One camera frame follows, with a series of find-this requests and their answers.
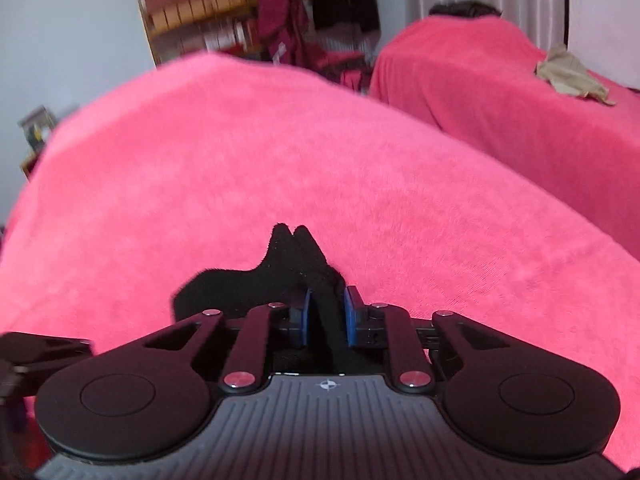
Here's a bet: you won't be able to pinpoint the beige crumpled cloth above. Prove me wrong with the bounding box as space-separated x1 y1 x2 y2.
536 44 617 107

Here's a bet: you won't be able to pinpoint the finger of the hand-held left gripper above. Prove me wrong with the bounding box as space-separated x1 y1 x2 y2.
0 331 95 368

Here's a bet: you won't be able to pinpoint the black ribbed pants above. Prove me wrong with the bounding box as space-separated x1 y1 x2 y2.
171 222 388 376

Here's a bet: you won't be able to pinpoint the wooden shelf with boxes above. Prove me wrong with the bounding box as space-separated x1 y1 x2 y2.
137 0 271 68

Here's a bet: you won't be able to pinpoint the maroon jacket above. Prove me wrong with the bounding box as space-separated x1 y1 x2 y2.
256 0 321 68

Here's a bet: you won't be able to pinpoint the dark crumpled cloth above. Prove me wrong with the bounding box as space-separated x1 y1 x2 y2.
429 1 503 18

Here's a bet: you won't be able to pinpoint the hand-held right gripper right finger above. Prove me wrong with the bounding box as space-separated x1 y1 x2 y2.
344 285 516 395

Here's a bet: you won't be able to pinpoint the red fleece blanket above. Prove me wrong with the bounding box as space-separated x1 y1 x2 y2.
369 14 640 261

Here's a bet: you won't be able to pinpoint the pink fleece blanket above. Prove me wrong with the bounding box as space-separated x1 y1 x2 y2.
0 51 640 473

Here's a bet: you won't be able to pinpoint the small framed picture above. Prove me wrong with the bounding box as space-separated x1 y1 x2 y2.
17 105 58 153

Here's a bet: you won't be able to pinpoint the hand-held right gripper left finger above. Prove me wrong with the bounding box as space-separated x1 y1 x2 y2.
127 287 314 393

